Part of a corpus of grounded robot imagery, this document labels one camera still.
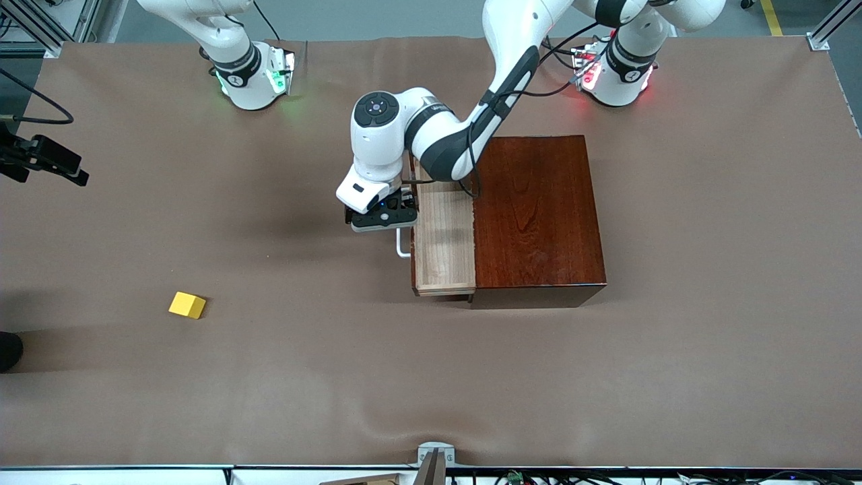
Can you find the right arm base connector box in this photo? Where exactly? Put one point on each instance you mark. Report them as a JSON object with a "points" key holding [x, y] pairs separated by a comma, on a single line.
{"points": [[281, 71]]}

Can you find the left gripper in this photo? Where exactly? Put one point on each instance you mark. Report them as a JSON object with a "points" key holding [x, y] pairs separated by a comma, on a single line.
{"points": [[406, 198]]}

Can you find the aluminium frame with diagonal struts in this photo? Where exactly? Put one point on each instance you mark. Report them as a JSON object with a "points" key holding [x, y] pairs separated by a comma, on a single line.
{"points": [[47, 37]]}

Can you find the light wooden board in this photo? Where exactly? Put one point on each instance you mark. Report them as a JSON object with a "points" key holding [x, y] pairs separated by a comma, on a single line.
{"points": [[370, 480]]}

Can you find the dark red wooden cabinet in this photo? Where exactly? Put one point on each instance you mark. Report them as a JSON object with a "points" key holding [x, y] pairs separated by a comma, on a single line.
{"points": [[539, 229]]}

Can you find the yellow floor tape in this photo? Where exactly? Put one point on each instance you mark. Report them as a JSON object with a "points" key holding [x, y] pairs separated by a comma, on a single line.
{"points": [[771, 17]]}

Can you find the grey metal table clamp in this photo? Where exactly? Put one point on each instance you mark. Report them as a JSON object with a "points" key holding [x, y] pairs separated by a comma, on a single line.
{"points": [[436, 450]]}

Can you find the yellow block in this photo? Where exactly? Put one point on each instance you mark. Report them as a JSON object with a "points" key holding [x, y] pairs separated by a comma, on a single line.
{"points": [[186, 304]]}

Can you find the light wooden drawer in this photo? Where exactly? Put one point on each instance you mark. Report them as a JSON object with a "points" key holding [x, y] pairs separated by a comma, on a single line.
{"points": [[444, 256]]}

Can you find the single aluminium profile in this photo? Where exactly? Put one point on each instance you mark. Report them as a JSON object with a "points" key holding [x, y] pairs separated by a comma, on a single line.
{"points": [[825, 34]]}

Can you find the white table edge rail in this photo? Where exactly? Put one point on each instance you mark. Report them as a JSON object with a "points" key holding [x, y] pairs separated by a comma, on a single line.
{"points": [[135, 477]]}

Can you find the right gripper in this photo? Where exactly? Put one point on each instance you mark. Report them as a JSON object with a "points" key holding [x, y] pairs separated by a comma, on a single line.
{"points": [[19, 156]]}

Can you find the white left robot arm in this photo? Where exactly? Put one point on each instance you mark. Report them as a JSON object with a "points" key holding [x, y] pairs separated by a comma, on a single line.
{"points": [[377, 148]]}

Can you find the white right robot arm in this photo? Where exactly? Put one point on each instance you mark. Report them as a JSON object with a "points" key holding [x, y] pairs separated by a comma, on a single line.
{"points": [[236, 67]]}

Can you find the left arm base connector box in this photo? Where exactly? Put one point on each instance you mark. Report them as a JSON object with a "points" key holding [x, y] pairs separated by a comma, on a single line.
{"points": [[584, 67]]}

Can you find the brown table cover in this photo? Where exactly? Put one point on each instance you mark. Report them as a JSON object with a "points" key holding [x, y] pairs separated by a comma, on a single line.
{"points": [[337, 377]]}

